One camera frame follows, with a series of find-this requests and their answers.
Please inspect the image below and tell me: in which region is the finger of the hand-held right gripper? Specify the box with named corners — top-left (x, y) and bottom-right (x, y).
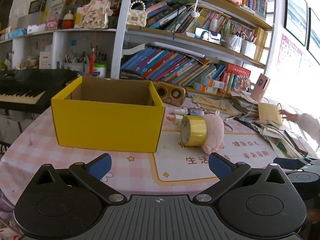
top-left (273, 156), bottom-right (320, 171)

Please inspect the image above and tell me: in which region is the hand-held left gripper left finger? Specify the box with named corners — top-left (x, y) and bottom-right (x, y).
top-left (34, 153), bottom-right (127, 204)

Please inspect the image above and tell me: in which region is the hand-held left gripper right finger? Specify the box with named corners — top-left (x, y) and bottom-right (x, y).
top-left (192, 152), bottom-right (288, 203)

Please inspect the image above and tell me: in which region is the pink plush pig toy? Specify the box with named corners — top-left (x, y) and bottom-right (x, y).
top-left (200, 114), bottom-right (225, 153)

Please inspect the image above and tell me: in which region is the yellow cardboard box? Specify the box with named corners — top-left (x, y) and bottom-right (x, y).
top-left (51, 76), bottom-right (166, 153)

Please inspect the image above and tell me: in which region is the gold tape roll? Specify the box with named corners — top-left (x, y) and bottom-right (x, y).
top-left (180, 115), bottom-right (207, 147)

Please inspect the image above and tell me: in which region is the another person's forearm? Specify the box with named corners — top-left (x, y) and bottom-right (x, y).
top-left (294, 112), bottom-right (320, 147)

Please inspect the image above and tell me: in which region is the pink checkered cloth desktop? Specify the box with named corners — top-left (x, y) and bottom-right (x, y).
top-left (0, 94), bottom-right (320, 207)

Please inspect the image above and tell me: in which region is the pile of papers and books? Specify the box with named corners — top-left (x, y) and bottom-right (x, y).
top-left (230, 90), bottom-right (309, 159)

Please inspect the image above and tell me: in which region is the tan paper sheet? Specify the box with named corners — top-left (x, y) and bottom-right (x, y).
top-left (258, 102), bottom-right (284, 127)

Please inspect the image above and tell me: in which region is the stack of brown paper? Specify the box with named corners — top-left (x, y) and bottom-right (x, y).
top-left (192, 95), bottom-right (234, 115)

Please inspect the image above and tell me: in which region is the orange white medicine box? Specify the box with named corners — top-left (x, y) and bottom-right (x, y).
top-left (201, 78), bottom-right (225, 88)
top-left (194, 83), bottom-right (218, 93)

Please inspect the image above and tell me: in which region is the wooden retro radio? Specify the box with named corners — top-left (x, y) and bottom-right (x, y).
top-left (155, 81), bottom-right (187, 103)

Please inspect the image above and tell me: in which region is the white tub green lid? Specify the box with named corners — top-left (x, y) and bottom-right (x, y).
top-left (93, 64), bottom-right (107, 78)

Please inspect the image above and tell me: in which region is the red printed box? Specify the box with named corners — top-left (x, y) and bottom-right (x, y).
top-left (224, 63), bottom-right (251, 92)

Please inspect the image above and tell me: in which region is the pen holder with pens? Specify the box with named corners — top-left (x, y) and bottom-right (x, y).
top-left (64, 50), bottom-right (87, 72)

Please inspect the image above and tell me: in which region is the purple printed cloth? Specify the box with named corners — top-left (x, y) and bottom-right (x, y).
top-left (0, 187), bottom-right (18, 240)

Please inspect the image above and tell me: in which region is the black keyboard piano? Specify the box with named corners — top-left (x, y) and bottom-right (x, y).
top-left (0, 69), bottom-right (78, 114)

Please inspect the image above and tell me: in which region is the row of colourful books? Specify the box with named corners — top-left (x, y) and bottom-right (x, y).
top-left (120, 46), bottom-right (227, 87)

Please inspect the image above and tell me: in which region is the white box red label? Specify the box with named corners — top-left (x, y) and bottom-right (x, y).
top-left (39, 51), bottom-right (53, 69)

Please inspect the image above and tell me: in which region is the white pen container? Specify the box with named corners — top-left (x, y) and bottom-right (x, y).
top-left (241, 40), bottom-right (257, 58)
top-left (226, 34), bottom-right (243, 53)

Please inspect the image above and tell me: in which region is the white bound book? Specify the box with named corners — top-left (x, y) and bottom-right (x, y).
top-left (122, 44), bottom-right (145, 55)

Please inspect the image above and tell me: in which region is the black framed picture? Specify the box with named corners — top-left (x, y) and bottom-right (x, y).
top-left (284, 0), bottom-right (308, 46)
top-left (307, 7), bottom-right (320, 64)

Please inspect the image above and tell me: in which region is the smartphone with lit screen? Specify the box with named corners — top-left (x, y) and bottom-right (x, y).
top-left (194, 27), bottom-right (222, 45)

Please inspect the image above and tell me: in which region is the white cabinet shelf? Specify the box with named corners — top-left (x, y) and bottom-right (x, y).
top-left (0, 27), bottom-right (118, 79)

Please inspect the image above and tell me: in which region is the wooden bookshelf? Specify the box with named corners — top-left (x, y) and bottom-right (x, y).
top-left (111, 0), bottom-right (278, 98)

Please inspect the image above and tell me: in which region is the red white doll figure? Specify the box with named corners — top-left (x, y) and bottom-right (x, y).
top-left (61, 10), bottom-right (75, 29)

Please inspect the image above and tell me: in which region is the long white box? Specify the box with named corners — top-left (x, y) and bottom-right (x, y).
top-left (27, 24), bottom-right (47, 34)

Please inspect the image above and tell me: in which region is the white pink charm ornament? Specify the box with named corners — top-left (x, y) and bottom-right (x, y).
top-left (82, 0), bottom-right (112, 29)

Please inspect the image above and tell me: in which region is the cream quilted handbag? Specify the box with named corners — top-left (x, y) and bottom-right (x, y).
top-left (128, 0), bottom-right (148, 27)

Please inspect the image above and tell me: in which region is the stack of leaning books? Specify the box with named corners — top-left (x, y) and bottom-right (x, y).
top-left (145, 1), bottom-right (232, 34)

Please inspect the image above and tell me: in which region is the blue tissue pack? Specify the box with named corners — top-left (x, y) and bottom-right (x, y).
top-left (7, 29), bottom-right (27, 39)

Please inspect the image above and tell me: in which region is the grey box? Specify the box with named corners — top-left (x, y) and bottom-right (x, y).
top-left (17, 14), bottom-right (42, 29)

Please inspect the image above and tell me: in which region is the pink wall poster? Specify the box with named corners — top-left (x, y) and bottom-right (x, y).
top-left (276, 34), bottom-right (303, 74)

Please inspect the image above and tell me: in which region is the dark photo frame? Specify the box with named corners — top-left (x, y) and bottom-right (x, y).
top-left (28, 0), bottom-right (49, 14)

